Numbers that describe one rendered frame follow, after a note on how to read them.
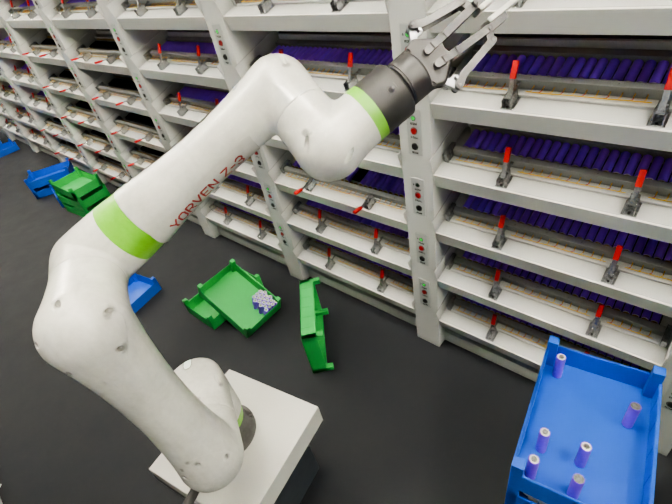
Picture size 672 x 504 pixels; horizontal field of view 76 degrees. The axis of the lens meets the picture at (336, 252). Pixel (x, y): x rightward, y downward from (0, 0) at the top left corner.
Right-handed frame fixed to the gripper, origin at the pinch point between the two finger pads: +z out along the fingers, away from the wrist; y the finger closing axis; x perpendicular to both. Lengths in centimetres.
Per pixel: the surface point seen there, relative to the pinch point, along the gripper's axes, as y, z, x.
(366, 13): -21.1, -3.9, -32.7
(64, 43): -143, -81, -164
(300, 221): 4, -47, -108
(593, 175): 38.8, 9.1, -22.7
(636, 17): 15.7, 16.2, 0.5
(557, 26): 8.8, 11.5, -8.2
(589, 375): 69, -21, -16
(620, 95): 26.6, 16.2, -12.2
